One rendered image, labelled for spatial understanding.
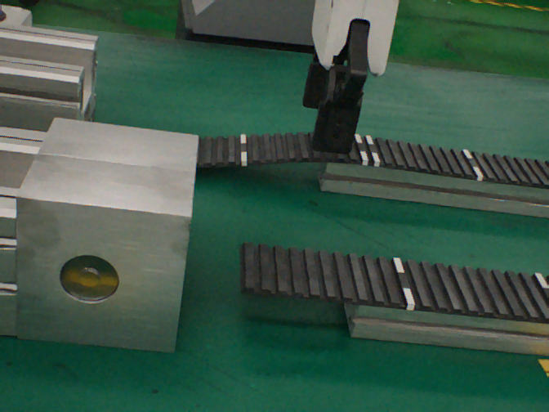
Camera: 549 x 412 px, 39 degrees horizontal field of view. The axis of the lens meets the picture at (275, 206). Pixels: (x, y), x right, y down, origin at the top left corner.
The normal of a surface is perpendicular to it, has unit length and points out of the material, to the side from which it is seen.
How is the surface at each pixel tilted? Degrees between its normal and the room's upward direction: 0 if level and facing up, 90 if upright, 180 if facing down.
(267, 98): 0
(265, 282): 0
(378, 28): 88
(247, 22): 90
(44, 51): 90
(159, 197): 0
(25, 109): 90
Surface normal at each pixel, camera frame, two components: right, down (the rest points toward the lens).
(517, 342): 0.05, 0.51
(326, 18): -0.98, -0.02
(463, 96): 0.16, -0.85
